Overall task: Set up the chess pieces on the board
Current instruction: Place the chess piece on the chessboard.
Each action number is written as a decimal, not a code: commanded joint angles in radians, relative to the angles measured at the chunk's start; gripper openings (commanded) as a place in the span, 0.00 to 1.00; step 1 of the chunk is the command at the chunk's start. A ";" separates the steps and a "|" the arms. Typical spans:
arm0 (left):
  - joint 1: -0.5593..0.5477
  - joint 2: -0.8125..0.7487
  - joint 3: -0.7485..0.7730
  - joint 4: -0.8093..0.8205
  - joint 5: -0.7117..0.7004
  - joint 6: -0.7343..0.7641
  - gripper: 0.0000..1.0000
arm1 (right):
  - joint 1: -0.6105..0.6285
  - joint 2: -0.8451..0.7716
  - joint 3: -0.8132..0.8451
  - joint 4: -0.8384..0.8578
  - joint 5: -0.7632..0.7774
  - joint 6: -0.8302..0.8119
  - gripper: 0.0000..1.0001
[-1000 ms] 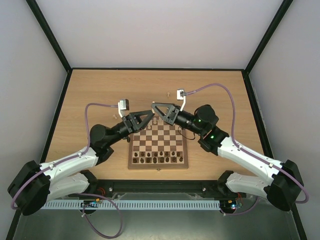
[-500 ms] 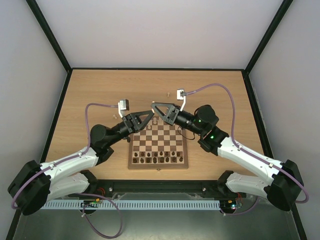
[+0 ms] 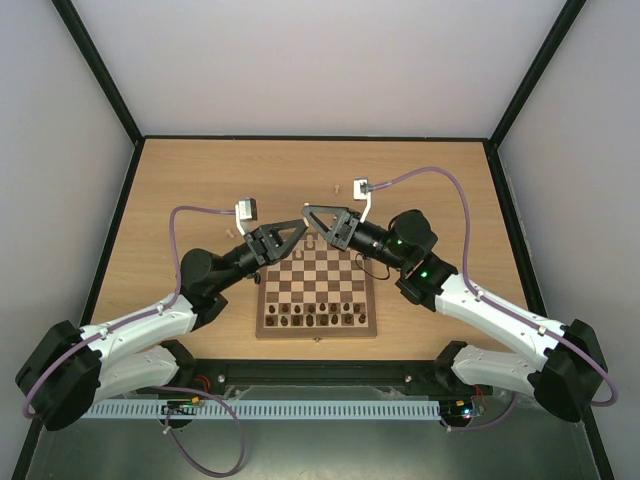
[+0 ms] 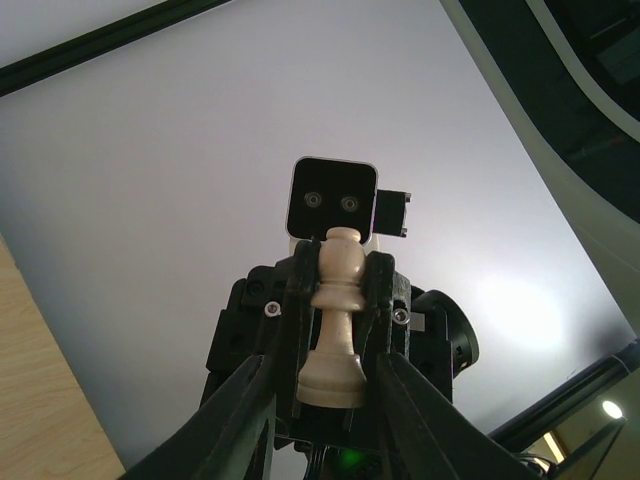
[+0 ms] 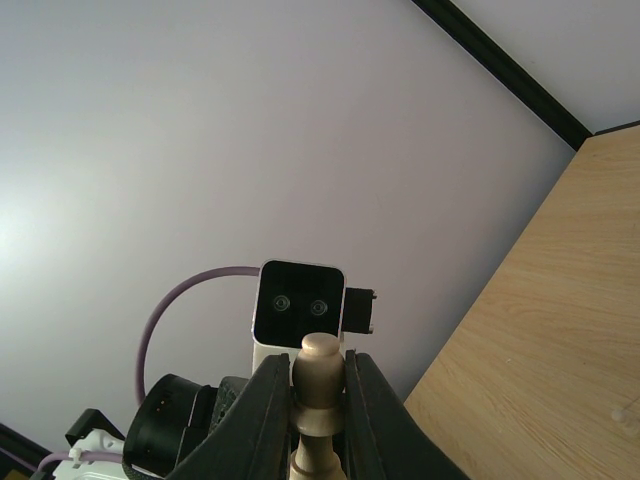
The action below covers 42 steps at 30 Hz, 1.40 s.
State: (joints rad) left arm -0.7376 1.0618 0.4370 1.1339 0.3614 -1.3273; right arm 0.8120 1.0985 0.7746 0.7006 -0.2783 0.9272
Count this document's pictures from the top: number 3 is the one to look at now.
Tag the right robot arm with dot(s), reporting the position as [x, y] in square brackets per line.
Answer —
[560, 365]

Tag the dark pieces row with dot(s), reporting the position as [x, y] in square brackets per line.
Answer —
[287, 308]
[312, 320]

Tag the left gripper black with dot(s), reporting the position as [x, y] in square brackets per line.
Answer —
[272, 232]

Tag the dark pieces front row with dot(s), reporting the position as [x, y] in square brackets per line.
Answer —
[312, 320]

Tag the dark pieces back row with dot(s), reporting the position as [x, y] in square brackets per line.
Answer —
[287, 308]

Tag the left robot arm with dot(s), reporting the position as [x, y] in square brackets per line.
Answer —
[73, 368]

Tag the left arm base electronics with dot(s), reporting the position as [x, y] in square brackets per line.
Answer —
[179, 412]

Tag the wooden chess board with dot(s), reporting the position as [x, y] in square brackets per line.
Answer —
[324, 274]

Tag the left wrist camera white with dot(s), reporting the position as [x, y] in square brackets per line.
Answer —
[246, 212]

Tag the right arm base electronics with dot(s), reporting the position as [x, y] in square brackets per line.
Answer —
[460, 413]

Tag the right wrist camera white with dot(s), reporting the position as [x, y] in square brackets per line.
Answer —
[363, 192]

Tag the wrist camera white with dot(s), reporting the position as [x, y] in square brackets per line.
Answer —
[363, 192]
[246, 212]

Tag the grey slotted cable duct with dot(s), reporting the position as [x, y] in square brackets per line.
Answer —
[123, 409]

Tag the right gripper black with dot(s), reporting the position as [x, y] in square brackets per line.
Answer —
[343, 229]

